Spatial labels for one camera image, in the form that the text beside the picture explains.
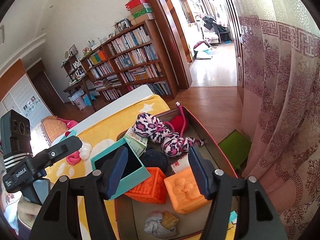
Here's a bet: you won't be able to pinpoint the pink knotted foam tube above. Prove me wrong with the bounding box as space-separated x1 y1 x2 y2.
66 151 81 165

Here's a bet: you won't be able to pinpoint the small orange rubber cube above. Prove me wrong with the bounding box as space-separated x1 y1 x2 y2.
164 167 210 215

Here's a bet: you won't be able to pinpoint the teal gift box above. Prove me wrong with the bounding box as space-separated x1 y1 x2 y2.
91 138 151 200

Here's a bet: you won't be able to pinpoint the white red labelled cup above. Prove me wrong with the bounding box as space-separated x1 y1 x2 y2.
170 154 190 174

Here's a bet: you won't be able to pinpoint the grey sock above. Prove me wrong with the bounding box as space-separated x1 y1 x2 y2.
144 211 179 239

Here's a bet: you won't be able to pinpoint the large orange rubber cube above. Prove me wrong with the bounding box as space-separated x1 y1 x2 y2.
124 167 167 204

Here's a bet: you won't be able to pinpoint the yellow white carton box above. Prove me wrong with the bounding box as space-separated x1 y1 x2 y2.
124 127 148 157

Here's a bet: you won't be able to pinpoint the black fuzzy ball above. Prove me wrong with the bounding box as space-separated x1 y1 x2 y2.
140 146 169 173

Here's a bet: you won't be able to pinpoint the red pompom ball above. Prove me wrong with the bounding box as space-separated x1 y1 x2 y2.
170 115 189 134

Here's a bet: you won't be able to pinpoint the pink leopard plush toy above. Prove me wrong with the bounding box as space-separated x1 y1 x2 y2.
132 102 204 157

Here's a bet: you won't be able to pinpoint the teal box lid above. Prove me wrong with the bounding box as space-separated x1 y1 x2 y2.
52 129 76 146

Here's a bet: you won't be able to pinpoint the white plastic bag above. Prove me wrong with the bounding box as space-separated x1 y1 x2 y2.
79 142 92 160

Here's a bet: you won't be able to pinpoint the left hand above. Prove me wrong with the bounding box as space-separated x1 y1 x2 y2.
17 196 42 230

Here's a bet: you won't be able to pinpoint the orange plaid pillow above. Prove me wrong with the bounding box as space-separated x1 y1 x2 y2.
41 116 68 143

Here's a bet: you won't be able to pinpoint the white wardrobe doors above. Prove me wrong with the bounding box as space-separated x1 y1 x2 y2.
1 74 53 129

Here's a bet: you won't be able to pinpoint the green floor mat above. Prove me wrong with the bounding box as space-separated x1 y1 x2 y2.
218 129 252 170

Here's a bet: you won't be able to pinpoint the red tin storage box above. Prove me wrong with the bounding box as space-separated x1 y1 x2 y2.
114 108 236 239

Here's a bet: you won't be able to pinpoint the yellow duck pattern towel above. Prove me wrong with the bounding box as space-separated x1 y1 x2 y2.
44 94 238 240

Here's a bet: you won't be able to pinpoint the dark wooden desk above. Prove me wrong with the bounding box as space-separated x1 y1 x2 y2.
63 75 97 112

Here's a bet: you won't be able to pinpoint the ceiling light panel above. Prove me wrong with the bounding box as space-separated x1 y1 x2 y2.
0 25 5 46

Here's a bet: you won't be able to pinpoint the wooden bookshelf with books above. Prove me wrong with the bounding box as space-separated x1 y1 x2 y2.
81 20 179 102

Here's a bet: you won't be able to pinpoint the patterned purple curtain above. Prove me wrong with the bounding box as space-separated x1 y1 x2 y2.
233 0 319 239

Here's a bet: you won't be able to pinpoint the stacked gift boxes on shelf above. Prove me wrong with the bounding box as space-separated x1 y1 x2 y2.
125 0 156 25

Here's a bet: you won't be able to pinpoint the brown wooden door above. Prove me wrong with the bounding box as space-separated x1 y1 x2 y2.
225 0 244 103

